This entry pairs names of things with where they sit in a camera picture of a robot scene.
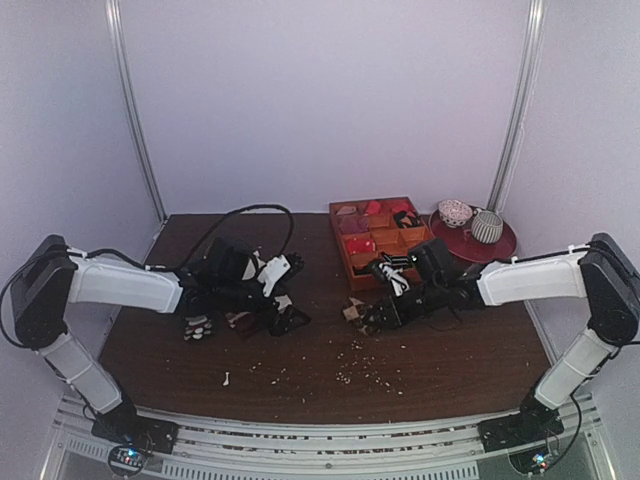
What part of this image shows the aluminium front rail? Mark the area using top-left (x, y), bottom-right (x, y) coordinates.
top-left (36, 394), bottom-right (621, 479)

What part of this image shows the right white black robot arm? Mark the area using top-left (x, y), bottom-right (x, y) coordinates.
top-left (361, 233), bottom-right (639, 442)

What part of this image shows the black white striped rolled sock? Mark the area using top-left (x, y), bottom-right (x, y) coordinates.
top-left (381, 253), bottom-right (413, 270)

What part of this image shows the black red rolled sock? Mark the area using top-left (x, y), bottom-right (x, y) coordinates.
top-left (393, 210), bottom-right (422, 229)

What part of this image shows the aluminium frame post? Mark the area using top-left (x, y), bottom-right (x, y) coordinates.
top-left (105, 0), bottom-right (168, 223)
top-left (487, 0), bottom-right (546, 212)

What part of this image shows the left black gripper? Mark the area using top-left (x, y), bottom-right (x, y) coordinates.
top-left (217, 279), bottom-right (312, 338)

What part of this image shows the dark teal cartoon sock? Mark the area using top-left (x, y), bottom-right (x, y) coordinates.
top-left (183, 316), bottom-right (213, 342)

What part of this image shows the brown argyle sock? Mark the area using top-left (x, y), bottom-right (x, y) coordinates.
top-left (342, 297), bottom-right (368, 331)

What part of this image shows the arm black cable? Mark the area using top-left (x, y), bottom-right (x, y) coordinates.
top-left (184, 203), bottom-right (296, 271)
top-left (549, 389), bottom-right (584, 471)

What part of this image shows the striped beige brown sock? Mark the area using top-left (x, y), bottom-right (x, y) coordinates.
top-left (222, 249), bottom-right (296, 341)

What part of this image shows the striped white cup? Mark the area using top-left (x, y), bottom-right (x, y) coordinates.
top-left (471, 210), bottom-right (504, 245)

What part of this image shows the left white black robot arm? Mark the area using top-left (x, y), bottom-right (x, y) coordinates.
top-left (1, 235), bottom-right (311, 444)

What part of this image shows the red round plate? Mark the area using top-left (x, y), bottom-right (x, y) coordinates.
top-left (427, 212), bottom-right (517, 264)

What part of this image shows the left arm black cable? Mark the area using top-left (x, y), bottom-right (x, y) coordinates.
top-left (184, 203), bottom-right (296, 271)

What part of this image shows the wooden compartment tray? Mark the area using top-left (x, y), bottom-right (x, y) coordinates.
top-left (329, 196), bottom-right (434, 292)

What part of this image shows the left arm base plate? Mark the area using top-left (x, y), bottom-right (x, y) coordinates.
top-left (91, 404), bottom-right (179, 454)

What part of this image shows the dotted white bowl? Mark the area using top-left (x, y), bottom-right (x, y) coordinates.
top-left (438, 199), bottom-right (474, 228)

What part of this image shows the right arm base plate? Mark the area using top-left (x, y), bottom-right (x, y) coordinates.
top-left (478, 407), bottom-right (564, 453)

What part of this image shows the purple rolled sock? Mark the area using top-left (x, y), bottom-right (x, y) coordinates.
top-left (337, 215), bottom-right (369, 235)

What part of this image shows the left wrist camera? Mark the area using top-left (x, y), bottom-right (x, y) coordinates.
top-left (201, 237), bottom-right (258, 281)

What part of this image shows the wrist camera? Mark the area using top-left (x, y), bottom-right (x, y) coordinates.
top-left (408, 238), bottom-right (462, 282)
top-left (201, 237), bottom-right (258, 281)

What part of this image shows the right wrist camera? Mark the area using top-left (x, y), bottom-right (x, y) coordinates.
top-left (408, 238), bottom-right (462, 282)

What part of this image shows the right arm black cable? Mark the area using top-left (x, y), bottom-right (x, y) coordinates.
top-left (549, 389), bottom-right (584, 471)

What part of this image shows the left aluminium frame post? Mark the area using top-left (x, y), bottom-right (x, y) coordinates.
top-left (105, 0), bottom-right (168, 223)

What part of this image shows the right aluminium frame post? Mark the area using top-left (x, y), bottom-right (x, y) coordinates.
top-left (487, 0), bottom-right (546, 212)

